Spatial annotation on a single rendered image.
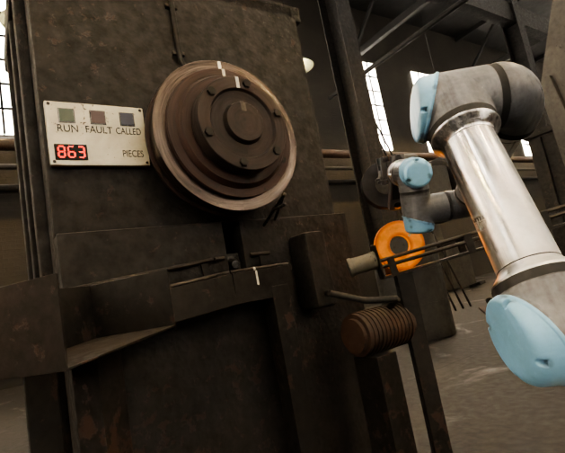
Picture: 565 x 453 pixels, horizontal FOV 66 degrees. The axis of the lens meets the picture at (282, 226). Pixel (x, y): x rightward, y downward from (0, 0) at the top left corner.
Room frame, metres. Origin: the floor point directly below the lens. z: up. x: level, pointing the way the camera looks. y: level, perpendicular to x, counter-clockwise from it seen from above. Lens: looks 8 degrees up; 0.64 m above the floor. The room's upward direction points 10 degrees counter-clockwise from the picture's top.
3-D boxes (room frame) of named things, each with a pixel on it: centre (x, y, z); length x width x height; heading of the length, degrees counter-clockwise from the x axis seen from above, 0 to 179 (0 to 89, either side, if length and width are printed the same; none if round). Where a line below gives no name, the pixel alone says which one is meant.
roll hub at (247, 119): (1.18, 0.06, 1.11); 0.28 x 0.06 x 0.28; 125
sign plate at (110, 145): (1.16, 0.46, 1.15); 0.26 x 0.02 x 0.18; 125
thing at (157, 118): (1.26, 0.12, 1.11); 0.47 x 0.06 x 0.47; 125
